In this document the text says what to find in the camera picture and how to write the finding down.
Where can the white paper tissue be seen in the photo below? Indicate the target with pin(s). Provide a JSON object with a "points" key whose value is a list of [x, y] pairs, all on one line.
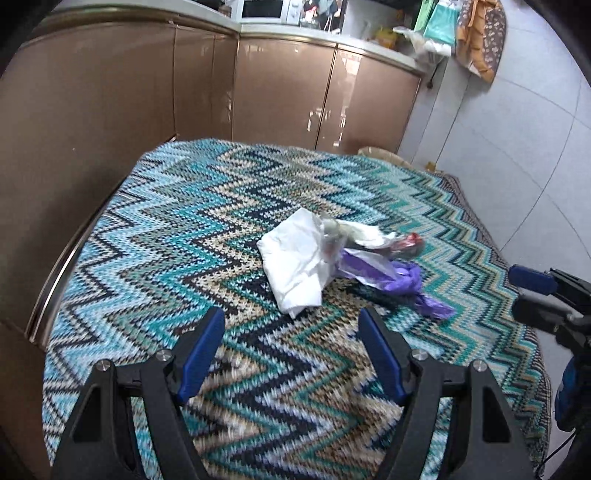
{"points": [[293, 263]]}

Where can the clear wrapper with red strip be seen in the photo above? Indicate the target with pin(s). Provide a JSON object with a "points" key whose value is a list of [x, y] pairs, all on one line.
{"points": [[408, 244]]}

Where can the beige trash bin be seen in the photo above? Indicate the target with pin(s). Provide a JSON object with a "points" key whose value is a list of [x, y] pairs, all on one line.
{"points": [[385, 156]]}

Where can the brown kitchen base cabinets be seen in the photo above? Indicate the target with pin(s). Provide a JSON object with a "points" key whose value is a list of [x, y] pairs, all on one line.
{"points": [[277, 87]]}

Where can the amber cooking oil bottle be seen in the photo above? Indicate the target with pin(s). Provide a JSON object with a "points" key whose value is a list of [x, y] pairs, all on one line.
{"points": [[432, 166]]}

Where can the person's right hand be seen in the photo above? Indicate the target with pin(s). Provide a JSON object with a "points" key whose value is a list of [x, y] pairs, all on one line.
{"points": [[565, 392]]}

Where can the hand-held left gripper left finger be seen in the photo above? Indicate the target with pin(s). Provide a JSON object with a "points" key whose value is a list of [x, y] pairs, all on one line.
{"points": [[203, 350]]}

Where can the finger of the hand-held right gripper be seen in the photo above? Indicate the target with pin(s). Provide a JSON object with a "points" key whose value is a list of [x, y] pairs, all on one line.
{"points": [[540, 311], [531, 279]]}

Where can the white microwave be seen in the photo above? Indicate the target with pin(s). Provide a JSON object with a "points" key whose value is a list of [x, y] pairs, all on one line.
{"points": [[263, 8]]}

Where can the teal hanging bag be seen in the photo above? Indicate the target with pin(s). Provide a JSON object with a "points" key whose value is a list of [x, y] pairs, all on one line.
{"points": [[438, 25]]}

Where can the zigzag patterned blanket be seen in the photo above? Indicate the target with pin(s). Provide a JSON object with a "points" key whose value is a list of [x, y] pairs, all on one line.
{"points": [[184, 240]]}

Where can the purple plastic bag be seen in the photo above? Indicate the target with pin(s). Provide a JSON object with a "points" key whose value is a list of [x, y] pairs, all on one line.
{"points": [[401, 281]]}

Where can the crumpled translucent plastic bag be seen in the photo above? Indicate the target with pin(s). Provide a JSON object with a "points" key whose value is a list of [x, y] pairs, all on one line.
{"points": [[425, 44]]}

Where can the clear plastic bag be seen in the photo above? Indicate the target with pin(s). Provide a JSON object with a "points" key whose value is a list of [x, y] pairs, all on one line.
{"points": [[360, 235]]}

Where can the orange patterned hanging cloth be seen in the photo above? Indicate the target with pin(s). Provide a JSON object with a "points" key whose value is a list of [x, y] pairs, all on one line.
{"points": [[482, 41]]}

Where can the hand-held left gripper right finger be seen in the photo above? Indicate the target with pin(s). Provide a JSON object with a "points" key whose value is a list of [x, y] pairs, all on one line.
{"points": [[381, 350]]}

